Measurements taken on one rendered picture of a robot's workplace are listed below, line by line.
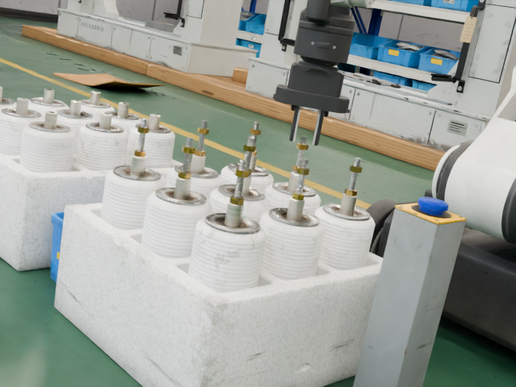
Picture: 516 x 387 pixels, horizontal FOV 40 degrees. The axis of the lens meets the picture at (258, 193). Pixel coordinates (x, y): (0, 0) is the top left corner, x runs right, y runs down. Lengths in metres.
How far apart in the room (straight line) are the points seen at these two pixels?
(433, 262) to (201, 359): 0.32
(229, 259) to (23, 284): 0.50
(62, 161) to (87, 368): 0.45
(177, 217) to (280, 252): 0.15
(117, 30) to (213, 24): 0.82
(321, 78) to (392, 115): 2.17
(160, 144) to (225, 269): 0.60
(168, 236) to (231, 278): 0.13
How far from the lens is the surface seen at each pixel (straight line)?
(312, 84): 1.13
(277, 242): 0.99
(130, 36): 4.82
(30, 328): 1.16
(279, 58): 3.85
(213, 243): 0.91
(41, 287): 1.30
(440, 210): 0.95
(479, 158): 1.19
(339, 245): 1.08
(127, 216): 1.09
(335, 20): 1.11
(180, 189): 1.02
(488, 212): 1.16
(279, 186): 1.18
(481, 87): 3.14
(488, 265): 1.30
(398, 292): 0.97
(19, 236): 1.34
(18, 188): 1.33
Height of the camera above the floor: 0.53
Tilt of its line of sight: 15 degrees down
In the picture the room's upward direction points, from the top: 10 degrees clockwise
